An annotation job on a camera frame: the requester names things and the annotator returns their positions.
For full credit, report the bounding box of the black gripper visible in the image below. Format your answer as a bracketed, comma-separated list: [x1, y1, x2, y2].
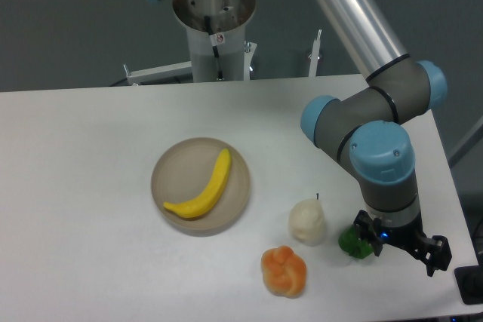
[353, 210, 452, 277]

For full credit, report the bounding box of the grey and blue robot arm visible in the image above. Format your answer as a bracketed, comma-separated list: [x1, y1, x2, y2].
[154, 0, 451, 275]

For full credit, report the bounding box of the yellow toy banana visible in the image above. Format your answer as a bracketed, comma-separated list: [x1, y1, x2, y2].
[162, 149, 232, 219]

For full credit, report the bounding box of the beige round plate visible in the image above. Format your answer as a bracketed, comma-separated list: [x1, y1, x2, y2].
[151, 137, 251, 235]

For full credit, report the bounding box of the green toy vegetable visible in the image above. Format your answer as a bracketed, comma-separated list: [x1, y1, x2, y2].
[338, 225, 374, 259]

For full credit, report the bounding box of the black device at table edge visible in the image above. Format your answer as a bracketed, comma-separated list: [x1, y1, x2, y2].
[454, 265, 482, 305]

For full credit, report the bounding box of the white toy pear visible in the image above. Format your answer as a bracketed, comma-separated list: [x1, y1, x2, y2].
[288, 198, 326, 244]

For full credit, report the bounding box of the orange knotted bread roll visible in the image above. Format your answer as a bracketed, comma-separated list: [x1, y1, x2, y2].
[260, 245, 307, 298]

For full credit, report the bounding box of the white upright bracket post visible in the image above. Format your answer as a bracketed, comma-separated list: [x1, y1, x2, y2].
[308, 29, 322, 77]

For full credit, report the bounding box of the black cable on pedestal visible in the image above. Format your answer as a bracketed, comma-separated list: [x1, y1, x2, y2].
[204, 15, 225, 81]

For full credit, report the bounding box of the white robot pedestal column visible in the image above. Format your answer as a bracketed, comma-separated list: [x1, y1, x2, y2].
[173, 0, 256, 83]

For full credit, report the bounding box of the white metal frame bracket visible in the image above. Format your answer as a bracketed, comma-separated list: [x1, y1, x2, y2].
[123, 41, 257, 85]

